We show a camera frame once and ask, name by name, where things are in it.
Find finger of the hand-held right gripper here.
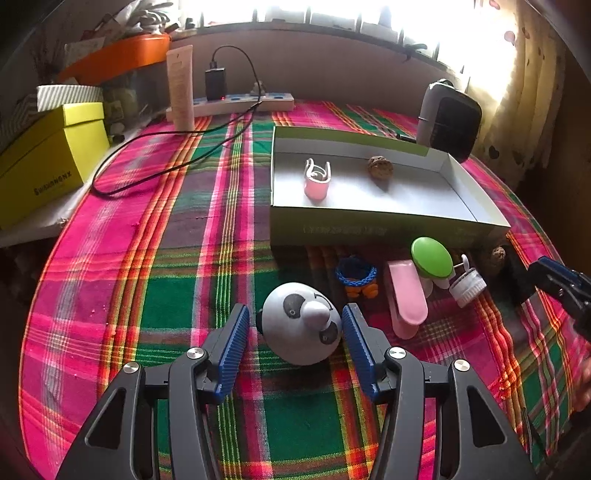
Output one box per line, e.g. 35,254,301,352
529,256,591,342

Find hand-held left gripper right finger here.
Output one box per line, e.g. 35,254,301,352
341,302,539,480

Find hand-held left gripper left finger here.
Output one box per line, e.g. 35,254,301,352
55,303,252,480

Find black rectangular device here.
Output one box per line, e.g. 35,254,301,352
507,258,541,305

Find brown walnut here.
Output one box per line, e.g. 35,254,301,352
367,156,394,182
488,247,508,277

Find grey panda face toy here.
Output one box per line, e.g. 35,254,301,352
256,282,343,366

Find blue cord with orange beads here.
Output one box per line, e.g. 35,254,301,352
335,257,380,298

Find green mushroom shaped toy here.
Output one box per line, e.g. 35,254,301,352
411,236,454,296

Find green and white cardboard box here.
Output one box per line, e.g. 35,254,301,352
269,126,512,250

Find pink and white carabiner clip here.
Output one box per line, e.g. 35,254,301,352
303,157,333,201

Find grey and black space heater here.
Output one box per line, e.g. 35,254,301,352
417,79,483,163

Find yellow heart print curtain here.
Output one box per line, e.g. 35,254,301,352
462,0,568,171

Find white power strip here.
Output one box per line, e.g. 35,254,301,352
166,91,295,121

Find yellow cardboard box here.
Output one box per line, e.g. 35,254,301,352
0,102,110,230

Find cream cosmetic tube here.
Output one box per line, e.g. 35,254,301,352
166,45,195,131

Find clear plastic storage bin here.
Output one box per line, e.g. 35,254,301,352
104,69,171,134

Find striped cardboard box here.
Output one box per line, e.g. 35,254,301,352
0,84,105,139

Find orange tray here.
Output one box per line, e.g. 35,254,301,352
58,34,171,86

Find white plastic bag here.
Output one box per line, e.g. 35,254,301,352
124,0,185,33

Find black charger with cable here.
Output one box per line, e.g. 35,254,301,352
92,45,269,200

